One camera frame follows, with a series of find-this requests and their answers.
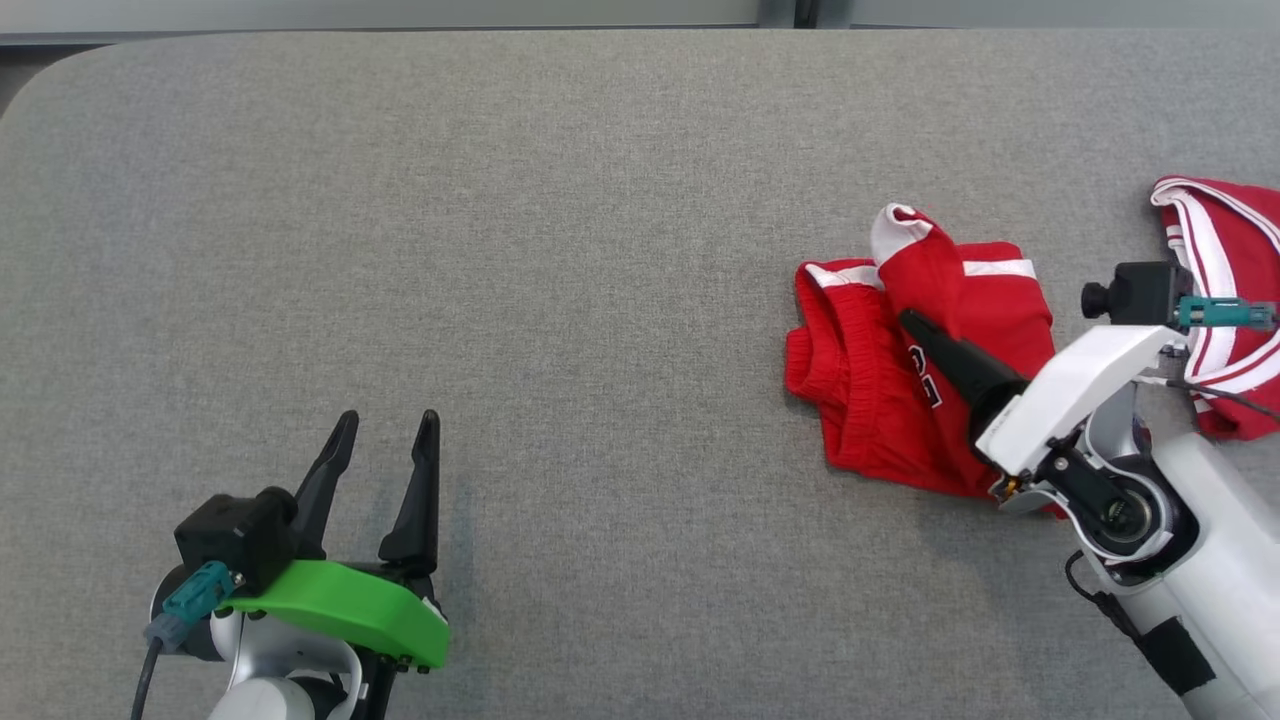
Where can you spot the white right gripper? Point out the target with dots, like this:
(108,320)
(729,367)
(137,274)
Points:
(1070,385)

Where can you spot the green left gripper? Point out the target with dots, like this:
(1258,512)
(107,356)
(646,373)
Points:
(350,600)

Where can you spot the red shorts with white stripe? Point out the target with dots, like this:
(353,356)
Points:
(860,400)

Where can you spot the red and white t-shirt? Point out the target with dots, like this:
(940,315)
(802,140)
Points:
(1250,215)

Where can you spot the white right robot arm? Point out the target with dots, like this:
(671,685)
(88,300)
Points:
(1210,560)

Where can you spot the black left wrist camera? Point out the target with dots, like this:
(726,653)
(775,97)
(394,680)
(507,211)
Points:
(235,535)

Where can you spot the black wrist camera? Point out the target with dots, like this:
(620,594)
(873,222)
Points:
(235,535)
(1140,292)

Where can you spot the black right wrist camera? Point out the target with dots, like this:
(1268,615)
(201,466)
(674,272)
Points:
(1140,292)

